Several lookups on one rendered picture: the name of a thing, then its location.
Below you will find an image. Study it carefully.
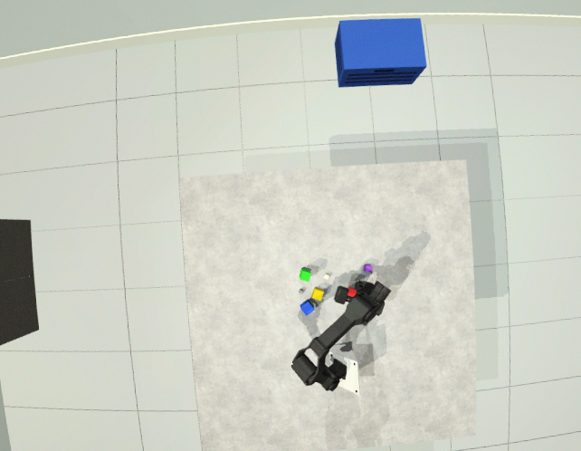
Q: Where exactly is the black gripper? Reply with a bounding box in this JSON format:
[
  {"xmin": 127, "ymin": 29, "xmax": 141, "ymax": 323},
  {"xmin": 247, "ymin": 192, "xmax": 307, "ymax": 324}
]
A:
[{"xmin": 334, "ymin": 285, "xmax": 385, "ymax": 316}]

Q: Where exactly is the yellow block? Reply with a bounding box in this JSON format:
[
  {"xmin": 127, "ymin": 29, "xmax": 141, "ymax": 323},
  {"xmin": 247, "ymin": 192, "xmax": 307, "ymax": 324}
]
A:
[{"xmin": 312, "ymin": 288, "xmax": 324, "ymax": 301}]

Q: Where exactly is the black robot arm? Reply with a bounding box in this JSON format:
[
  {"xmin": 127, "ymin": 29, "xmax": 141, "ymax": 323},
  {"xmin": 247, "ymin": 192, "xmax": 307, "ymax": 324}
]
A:
[{"xmin": 291, "ymin": 280, "xmax": 392, "ymax": 392}]

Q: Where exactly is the blue block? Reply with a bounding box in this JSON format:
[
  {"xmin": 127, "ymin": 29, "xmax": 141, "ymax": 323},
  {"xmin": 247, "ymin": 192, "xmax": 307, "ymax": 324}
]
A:
[{"xmin": 300, "ymin": 299, "xmax": 315, "ymax": 316}]

